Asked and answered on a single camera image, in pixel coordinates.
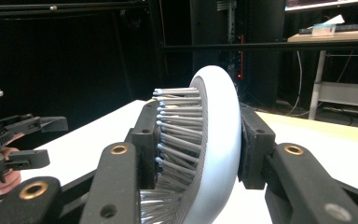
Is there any black computer tower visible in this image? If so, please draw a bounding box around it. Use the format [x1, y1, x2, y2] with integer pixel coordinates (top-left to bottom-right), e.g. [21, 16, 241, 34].
[191, 0, 286, 109]

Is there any black metal frame bar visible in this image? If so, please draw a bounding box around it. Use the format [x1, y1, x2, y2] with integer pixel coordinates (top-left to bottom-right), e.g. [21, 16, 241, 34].
[0, 0, 152, 17]
[160, 40, 358, 53]

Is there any white-legged desk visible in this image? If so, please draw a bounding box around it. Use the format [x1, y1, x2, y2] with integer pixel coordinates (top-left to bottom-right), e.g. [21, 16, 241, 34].
[286, 29, 358, 121]

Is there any light blue hairbrush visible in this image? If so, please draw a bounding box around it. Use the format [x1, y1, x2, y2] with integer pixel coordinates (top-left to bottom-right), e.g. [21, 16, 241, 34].
[139, 64, 243, 224]

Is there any white board sheet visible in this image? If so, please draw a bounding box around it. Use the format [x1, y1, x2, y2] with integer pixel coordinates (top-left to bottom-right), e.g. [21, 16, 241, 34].
[0, 99, 358, 224]

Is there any white hanging cable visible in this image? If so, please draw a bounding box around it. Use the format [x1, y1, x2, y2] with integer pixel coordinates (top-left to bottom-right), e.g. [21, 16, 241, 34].
[286, 49, 303, 117]

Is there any blue and white box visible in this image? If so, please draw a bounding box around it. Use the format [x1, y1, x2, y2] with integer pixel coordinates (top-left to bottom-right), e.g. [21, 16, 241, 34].
[310, 14, 346, 38]

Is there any black keyboard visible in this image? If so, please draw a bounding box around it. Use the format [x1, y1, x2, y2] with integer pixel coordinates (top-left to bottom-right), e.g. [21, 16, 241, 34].
[297, 20, 358, 35]

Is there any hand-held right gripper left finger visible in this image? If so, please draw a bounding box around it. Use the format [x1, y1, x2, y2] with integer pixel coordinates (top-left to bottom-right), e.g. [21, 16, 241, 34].
[79, 99, 161, 224]

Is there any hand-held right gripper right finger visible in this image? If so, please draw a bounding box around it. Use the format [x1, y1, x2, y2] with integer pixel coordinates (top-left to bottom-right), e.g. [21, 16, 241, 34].
[238, 104, 358, 224]

